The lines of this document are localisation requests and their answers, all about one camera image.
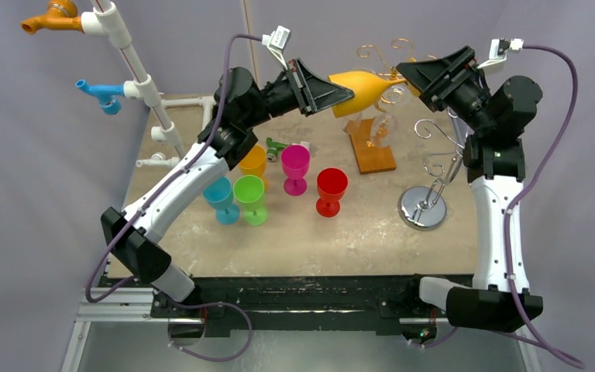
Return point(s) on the clear wine glass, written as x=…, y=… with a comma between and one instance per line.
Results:
x=384, y=128
x=350, y=123

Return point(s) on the yellow wine glass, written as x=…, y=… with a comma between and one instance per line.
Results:
x=255, y=163

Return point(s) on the green faucet with white elbow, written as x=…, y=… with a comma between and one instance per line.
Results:
x=274, y=148

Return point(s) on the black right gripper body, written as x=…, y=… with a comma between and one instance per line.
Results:
x=450, y=72

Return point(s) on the blue wine glass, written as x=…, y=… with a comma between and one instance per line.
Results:
x=219, y=196

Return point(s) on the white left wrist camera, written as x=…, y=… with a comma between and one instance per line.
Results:
x=276, y=43

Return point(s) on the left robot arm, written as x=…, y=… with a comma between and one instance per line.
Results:
x=133, y=234

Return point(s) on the pink wine glass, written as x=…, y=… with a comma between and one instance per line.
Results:
x=295, y=160

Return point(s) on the white PVC pipe frame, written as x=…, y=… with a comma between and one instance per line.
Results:
x=105, y=20

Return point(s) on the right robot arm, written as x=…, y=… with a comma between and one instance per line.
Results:
x=499, y=298

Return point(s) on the red wine glass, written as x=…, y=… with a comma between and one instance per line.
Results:
x=331, y=185

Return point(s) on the blue faucet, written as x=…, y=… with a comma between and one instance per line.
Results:
x=106, y=95

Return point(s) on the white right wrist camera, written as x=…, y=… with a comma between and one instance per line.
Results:
x=499, y=50

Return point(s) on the orange wine glass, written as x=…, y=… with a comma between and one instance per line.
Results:
x=367, y=88

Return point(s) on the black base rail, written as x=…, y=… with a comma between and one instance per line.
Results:
x=387, y=305

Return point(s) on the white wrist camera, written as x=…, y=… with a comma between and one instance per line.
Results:
x=499, y=50
x=276, y=43

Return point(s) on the chrome wire glass rack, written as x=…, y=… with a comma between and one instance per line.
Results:
x=424, y=208

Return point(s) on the green wine glass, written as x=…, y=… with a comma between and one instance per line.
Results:
x=249, y=192

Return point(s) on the orange faucet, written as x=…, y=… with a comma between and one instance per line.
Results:
x=59, y=15

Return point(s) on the wooden rack base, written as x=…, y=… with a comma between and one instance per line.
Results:
x=370, y=160

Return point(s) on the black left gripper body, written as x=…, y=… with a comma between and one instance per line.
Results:
x=278, y=97

